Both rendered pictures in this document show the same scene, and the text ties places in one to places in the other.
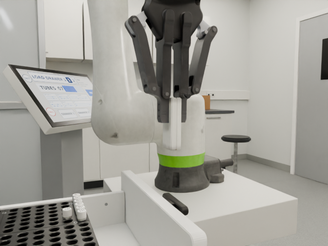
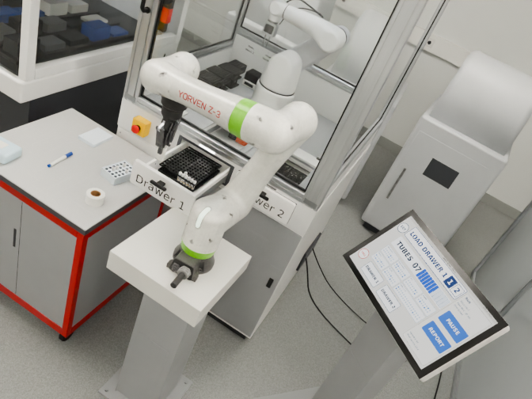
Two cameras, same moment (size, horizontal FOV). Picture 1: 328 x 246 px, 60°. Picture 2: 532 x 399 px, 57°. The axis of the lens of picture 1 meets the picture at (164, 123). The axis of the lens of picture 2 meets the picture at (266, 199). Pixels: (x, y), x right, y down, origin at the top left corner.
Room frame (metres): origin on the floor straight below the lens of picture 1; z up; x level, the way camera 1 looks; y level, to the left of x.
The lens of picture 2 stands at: (1.62, -1.00, 2.05)
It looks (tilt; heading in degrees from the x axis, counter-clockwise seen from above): 34 degrees down; 126
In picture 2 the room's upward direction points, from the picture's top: 24 degrees clockwise
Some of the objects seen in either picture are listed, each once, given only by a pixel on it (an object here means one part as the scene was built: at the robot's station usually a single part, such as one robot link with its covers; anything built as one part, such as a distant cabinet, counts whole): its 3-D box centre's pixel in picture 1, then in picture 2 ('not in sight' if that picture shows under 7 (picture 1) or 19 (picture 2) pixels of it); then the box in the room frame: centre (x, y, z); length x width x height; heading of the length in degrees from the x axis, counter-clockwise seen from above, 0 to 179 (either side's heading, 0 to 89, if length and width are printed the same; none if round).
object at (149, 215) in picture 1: (151, 227); (162, 188); (0.41, 0.02, 0.87); 0.29 x 0.02 x 0.11; 23
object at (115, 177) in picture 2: not in sight; (119, 172); (0.17, -0.03, 0.78); 0.12 x 0.08 x 0.04; 103
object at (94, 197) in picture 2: not in sight; (95, 197); (0.29, -0.19, 0.78); 0.07 x 0.07 x 0.04
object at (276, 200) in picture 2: not in sight; (262, 197); (0.59, 0.42, 0.87); 0.29 x 0.02 x 0.11; 23
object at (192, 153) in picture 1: (175, 127); (207, 225); (0.75, -0.03, 0.99); 0.16 x 0.13 x 0.19; 108
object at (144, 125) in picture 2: not in sight; (140, 127); (0.00, 0.15, 0.88); 0.07 x 0.05 x 0.07; 23
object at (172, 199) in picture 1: (167, 204); (160, 184); (0.42, -0.01, 0.91); 0.07 x 0.04 x 0.01; 23
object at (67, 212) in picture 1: (67, 224); not in sight; (0.39, 0.14, 0.89); 0.01 x 0.01 x 0.05
